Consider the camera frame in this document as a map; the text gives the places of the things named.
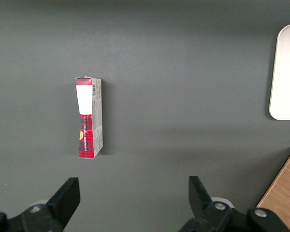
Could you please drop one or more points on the beige rectangular tray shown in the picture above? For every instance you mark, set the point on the beige rectangular tray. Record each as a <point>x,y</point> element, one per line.
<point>286,77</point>

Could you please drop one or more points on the wooden drawer cabinet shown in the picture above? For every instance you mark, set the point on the wooden drawer cabinet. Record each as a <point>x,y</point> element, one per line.
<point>284,193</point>

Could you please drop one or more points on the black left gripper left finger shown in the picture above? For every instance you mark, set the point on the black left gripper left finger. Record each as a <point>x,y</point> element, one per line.
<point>62,205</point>

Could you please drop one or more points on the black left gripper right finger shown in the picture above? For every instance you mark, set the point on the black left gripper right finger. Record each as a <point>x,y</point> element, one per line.
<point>200,205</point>

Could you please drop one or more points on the red tartan biscuit box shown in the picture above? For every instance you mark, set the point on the red tartan biscuit box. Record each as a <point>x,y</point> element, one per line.
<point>87,135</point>

